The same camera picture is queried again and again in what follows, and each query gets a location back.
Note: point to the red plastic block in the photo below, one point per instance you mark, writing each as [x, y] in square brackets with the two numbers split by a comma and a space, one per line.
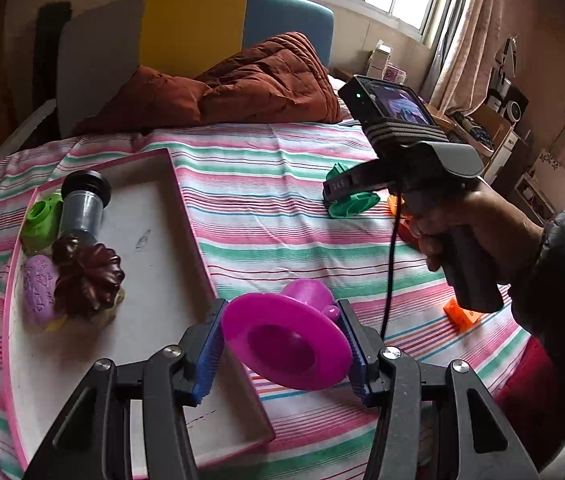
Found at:
[406, 235]

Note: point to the white box on table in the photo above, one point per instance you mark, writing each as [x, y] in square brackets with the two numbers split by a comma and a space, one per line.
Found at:
[379, 65]

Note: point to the orange plastic piece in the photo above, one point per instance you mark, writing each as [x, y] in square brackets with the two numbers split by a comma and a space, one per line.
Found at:
[460, 318]

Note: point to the grey yellow blue headboard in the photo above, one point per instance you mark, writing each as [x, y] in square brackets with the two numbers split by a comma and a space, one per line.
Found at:
[101, 48]

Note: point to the pink-edged white tray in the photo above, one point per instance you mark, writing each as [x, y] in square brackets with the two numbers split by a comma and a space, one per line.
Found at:
[166, 290]

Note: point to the grey jar black lid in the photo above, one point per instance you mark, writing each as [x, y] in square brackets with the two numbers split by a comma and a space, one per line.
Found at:
[85, 194]

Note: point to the dark brown fluted mould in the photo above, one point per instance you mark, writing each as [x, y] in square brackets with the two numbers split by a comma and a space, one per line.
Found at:
[89, 279]

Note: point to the rust brown quilt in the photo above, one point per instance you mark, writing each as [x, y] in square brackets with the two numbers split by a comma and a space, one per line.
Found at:
[281, 79]

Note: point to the pink curtain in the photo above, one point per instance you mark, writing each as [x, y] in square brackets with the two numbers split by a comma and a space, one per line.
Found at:
[464, 79]

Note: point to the magenta funnel cup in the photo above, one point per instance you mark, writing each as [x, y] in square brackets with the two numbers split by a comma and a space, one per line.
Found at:
[291, 338]

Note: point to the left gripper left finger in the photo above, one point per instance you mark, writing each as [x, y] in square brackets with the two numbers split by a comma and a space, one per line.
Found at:
[90, 438]

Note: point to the purple patterned oval case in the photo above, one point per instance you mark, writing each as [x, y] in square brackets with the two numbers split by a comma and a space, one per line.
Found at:
[39, 282]

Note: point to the green plastic stand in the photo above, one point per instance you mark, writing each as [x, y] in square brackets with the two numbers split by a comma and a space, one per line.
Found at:
[347, 206]

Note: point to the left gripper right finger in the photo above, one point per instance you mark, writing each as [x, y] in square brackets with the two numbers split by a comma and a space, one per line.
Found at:
[473, 439]

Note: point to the striped bed sheet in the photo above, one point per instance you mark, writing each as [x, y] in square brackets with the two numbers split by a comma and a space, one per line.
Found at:
[254, 196]

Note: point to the green plug-in device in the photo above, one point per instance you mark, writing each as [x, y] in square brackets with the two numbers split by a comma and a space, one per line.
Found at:
[41, 224]

